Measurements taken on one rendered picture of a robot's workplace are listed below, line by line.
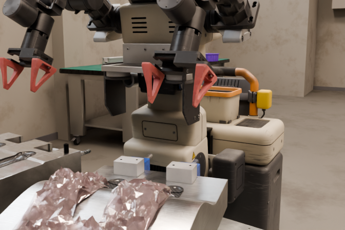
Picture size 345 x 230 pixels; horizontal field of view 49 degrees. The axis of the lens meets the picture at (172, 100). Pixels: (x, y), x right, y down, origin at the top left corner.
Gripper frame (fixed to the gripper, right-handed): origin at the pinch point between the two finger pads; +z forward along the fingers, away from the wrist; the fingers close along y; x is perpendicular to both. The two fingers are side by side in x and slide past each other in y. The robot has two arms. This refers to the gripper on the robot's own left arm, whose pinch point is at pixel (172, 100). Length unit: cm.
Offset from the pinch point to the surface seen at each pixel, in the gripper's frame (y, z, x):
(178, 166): 3.5, 12.1, 1.5
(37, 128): -275, -22, 225
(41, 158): -20.4, 16.1, -8.2
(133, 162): -5.1, 13.1, -0.6
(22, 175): -19.1, 19.9, -12.8
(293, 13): -111, -364, 588
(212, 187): 10.4, 14.6, 2.5
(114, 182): -6.7, 17.5, -2.5
